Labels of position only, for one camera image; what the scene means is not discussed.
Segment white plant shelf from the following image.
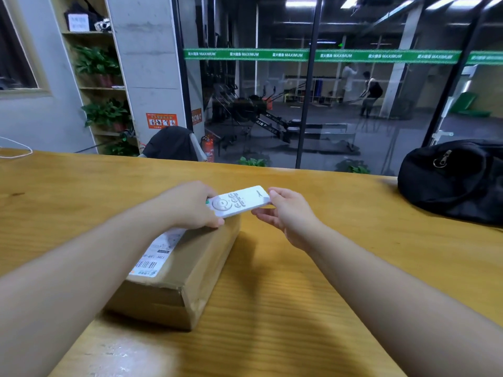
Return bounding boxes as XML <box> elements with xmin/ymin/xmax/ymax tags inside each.
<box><xmin>49</xmin><ymin>0</ymin><xmax>140</xmax><ymax>157</ymax></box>

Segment potted green plant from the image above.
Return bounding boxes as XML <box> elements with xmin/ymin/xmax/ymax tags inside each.
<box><xmin>104</xmin><ymin>131</ymin><xmax>139</xmax><ymax>157</ymax></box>
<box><xmin>72</xmin><ymin>45</ymin><xmax>122</xmax><ymax>89</ymax></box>
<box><xmin>81</xmin><ymin>98</ymin><xmax>133</xmax><ymax>133</ymax></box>

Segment wooden window frame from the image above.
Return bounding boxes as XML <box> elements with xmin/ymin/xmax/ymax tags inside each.
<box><xmin>0</xmin><ymin>0</ymin><xmax>52</xmax><ymax>99</ymax></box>

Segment person's left hand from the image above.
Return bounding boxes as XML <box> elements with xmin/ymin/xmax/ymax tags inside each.
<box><xmin>157</xmin><ymin>181</ymin><xmax>225</xmax><ymax>231</ymax></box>

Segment orange wall safety sign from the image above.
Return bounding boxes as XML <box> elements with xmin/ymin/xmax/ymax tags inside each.
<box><xmin>146</xmin><ymin>113</ymin><xmax>178</xmax><ymax>130</ymax></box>

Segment wooden table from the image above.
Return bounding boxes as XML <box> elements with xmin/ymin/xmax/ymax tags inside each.
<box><xmin>0</xmin><ymin>148</ymin><xmax>503</xmax><ymax>377</ymax></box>

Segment white glass door handle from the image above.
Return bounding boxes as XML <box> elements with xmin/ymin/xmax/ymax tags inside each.
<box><xmin>430</xmin><ymin>97</ymin><xmax>455</xmax><ymax>146</ymax></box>

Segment brown cardboard box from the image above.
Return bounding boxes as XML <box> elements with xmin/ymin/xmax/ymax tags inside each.
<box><xmin>104</xmin><ymin>214</ymin><xmax>241</xmax><ymax>332</ymax></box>

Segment green glass marking strip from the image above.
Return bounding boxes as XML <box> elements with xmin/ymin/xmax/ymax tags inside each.
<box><xmin>183</xmin><ymin>48</ymin><xmax>503</xmax><ymax>66</ymax></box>

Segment black exercise machine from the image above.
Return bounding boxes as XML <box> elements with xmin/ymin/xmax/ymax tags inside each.
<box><xmin>214</xmin><ymin>84</ymin><xmax>303</xmax><ymax>144</ymax></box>

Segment white cable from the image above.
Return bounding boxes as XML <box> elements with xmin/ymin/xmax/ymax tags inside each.
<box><xmin>0</xmin><ymin>136</ymin><xmax>34</xmax><ymax>160</ymax></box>

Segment person's right hand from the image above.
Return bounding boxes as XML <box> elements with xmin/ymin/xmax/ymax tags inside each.
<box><xmin>251</xmin><ymin>187</ymin><xmax>325</xmax><ymax>254</ymax></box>

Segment black fabric bag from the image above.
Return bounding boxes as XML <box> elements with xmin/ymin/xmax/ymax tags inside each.
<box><xmin>397</xmin><ymin>139</ymin><xmax>503</xmax><ymax>226</ymax></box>

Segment grey chair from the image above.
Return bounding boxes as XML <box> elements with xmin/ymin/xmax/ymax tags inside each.
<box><xmin>188</xmin><ymin>132</ymin><xmax>208</xmax><ymax>162</ymax></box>

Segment red fire extinguisher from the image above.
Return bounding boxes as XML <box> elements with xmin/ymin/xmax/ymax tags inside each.
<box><xmin>200</xmin><ymin>135</ymin><xmax>215</xmax><ymax>163</ymax></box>

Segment person's right forearm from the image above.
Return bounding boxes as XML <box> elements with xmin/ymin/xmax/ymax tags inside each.
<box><xmin>306</xmin><ymin>227</ymin><xmax>503</xmax><ymax>377</ymax></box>

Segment green gym mat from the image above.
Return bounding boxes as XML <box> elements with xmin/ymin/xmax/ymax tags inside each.
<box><xmin>450</xmin><ymin>92</ymin><xmax>492</xmax><ymax>117</ymax></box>

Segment white remote control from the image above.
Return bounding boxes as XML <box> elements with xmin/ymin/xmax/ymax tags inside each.
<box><xmin>205</xmin><ymin>185</ymin><xmax>272</xmax><ymax>219</ymax></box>

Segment person's left forearm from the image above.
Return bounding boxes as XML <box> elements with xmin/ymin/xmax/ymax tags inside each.
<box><xmin>0</xmin><ymin>196</ymin><xmax>178</xmax><ymax>377</ymax></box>

